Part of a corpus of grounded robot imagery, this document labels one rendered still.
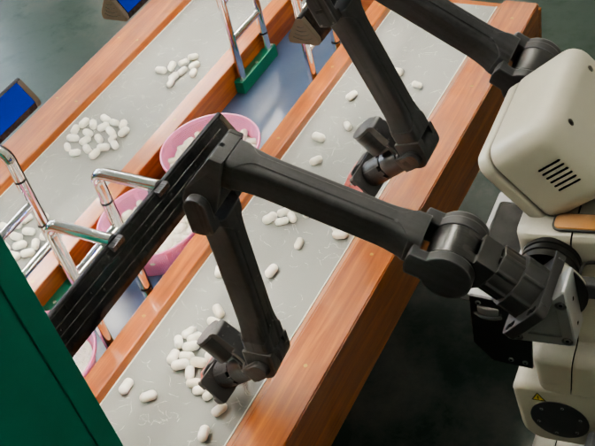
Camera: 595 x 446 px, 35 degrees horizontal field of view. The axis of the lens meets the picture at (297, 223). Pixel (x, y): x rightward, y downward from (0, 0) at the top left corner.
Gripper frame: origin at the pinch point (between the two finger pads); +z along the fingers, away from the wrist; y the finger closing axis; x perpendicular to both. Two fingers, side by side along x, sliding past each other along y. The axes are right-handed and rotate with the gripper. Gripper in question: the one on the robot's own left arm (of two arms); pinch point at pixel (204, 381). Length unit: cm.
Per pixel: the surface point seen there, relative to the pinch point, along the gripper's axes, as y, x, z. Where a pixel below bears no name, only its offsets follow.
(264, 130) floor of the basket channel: -82, -18, 32
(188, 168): -23.9, -31.5, -15.7
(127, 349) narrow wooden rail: -0.6, -13.8, 14.6
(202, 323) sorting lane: -13.6, -5.4, 8.6
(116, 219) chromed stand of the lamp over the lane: -15.9, -34.0, 4.0
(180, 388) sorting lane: 2.4, -2.1, 4.9
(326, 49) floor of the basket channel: -122, -18, 33
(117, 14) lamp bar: -74, -66, 29
